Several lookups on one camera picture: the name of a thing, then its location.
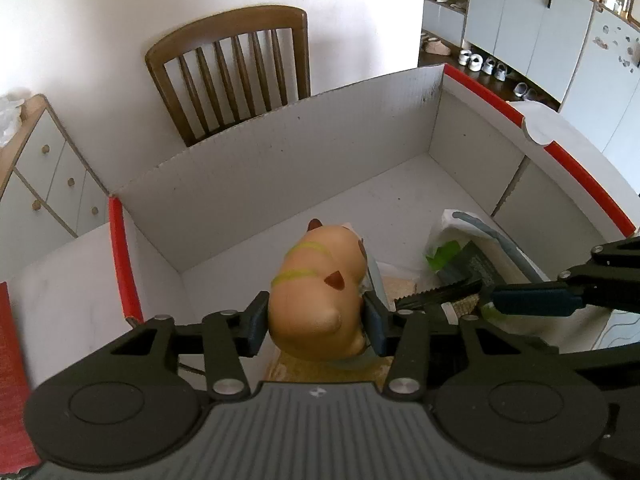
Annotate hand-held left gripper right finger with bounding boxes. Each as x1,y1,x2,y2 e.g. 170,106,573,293
362,292,558,401

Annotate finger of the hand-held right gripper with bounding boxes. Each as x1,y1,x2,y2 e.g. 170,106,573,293
482,236,640,317
552,342,640,391

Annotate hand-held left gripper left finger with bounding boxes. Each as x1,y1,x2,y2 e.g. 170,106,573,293
107,290,271,401

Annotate yellow sponge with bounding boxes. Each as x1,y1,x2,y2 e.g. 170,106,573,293
264,261,481,381

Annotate tan hamster toy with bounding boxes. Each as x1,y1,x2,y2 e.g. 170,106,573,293
267,218,371,361

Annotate dark grey packet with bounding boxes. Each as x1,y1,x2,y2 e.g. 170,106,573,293
452,240,501,286

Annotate white wet wipes pack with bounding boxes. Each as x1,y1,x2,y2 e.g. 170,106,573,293
425,208,551,291

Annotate red cardboard box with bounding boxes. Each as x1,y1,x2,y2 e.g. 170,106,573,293
107,62,638,376

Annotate red paper bag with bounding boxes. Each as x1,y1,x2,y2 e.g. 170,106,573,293
0,280,42,473

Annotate white wooden sideboard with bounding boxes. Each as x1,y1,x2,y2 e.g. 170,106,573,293
0,94,112,266

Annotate wooden slat-back chair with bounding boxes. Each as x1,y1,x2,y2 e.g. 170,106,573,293
145,5,311,148

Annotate clear plastic bag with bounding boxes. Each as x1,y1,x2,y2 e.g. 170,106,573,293
0,91,26,146

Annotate white wall cabinets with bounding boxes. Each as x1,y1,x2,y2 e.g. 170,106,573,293
422,0,640,196

